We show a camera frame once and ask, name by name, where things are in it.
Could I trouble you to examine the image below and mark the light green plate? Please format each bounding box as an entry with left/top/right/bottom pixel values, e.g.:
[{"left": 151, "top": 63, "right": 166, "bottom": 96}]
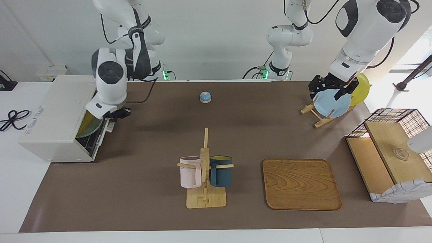
[{"left": 76, "top": 113, "right": 103, "bottom": 138}]

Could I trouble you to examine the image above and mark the oven door with handle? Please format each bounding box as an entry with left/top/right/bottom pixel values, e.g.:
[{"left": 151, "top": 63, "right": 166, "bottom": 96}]
[{"left": 88, "top": 117, "right": 112, "bottom": 160}]

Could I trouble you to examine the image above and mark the white toaster oven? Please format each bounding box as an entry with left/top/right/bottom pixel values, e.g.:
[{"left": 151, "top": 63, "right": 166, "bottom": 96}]
[{"left": 19, "top": 75, "right": 113, "bottom": 162}]

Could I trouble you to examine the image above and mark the light blue plate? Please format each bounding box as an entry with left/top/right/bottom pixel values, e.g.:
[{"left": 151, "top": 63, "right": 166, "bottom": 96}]
[{"left": 314, "top": 90, "right": 351, "bottom": 118}]

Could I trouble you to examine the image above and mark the yellow plate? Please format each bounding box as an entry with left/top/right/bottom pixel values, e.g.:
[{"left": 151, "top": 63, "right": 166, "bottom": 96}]
[{"left": 349, "top": 73, "right": 371, "bottom": 107}]

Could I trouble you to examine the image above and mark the wooden plate rack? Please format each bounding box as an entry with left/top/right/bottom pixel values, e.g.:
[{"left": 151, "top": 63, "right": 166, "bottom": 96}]
[{"left": 300, "top": 103, "right": 355, "bottom": 129}]

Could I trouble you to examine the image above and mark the light wooden stepped box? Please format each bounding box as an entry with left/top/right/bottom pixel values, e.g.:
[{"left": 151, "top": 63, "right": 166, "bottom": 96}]
[{"left": 347, "top": 121, "right": 432, "bottom": 194}]

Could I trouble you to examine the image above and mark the black stand pole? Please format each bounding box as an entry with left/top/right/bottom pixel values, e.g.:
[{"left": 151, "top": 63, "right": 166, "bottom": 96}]
[{"left": 393, "top": 54, "right": 432, "bottom": 91}]

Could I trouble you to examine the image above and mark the brown table mat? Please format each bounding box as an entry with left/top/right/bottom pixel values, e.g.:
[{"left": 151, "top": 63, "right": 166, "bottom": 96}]
[{"left": 19, "top": 81, "right": 432, "bottom": 233}]

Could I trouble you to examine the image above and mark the small clear glass dish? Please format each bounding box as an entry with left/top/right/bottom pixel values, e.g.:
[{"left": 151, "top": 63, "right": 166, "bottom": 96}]
[{"left": 393, "top": 146, "right": 409, "bottom": 161}]

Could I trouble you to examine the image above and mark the brown wooden tray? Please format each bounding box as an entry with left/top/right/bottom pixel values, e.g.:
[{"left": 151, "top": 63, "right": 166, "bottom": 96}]
[{"left": 263, "top": 159, "right": 342, "bottom": 211}]

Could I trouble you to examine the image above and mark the pink mug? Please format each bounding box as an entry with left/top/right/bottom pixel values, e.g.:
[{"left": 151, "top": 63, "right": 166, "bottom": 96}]
[{"left": 180, "top": 156, "right": 203, "bottom": 189}]

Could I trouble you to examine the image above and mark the white rounded device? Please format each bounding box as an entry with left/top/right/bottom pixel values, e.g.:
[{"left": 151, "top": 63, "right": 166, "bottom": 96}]
[{"left": 407, "top": 127, "right": 432, "bottom": 154}]

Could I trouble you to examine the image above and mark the checkered white cloth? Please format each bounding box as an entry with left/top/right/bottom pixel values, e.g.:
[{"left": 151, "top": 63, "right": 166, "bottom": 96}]
[{"left": 370, "top": 178, "right": 432, "bottom": 204}]

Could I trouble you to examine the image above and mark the black desk clamp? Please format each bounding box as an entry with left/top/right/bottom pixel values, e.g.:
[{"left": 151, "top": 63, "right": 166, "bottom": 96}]
[{"left": 0, "top": 70, "right": 18, "bottom": 91}]

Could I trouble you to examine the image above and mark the dark blue mug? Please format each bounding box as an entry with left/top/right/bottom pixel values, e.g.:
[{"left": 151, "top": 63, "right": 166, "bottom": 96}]
[{"left": 209, "top": 156, "right": 233, "bottom": 188}]

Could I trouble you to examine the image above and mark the wooden mug rack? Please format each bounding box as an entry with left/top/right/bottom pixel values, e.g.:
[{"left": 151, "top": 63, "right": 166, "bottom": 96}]
[{"left": 177, "top": 128, "right": 234, "bottom": 209}]

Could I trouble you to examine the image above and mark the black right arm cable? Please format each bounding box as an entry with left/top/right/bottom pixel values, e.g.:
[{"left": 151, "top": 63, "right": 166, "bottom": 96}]
[{"left": 100, "top": 13, "right": 156, "bottom": 103}]

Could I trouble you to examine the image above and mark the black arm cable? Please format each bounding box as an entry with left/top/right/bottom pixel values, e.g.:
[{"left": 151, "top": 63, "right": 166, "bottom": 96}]
[
  {"left": 303, "top": 0, "right": 340, "bottom": 26},
  {"left": 100, "top": 13, "right": 156, "bottom": 103}
]

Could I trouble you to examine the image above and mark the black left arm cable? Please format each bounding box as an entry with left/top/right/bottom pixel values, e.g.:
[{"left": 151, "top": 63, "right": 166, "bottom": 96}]
[{"left": 303, "top": 0, "right": 340, "bottom": 26}]

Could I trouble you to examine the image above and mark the coiled black cable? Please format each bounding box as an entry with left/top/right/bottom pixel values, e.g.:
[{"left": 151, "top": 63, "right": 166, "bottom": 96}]
[{"left": 0, "top": 110, "right": 31, "bottom": 132}]

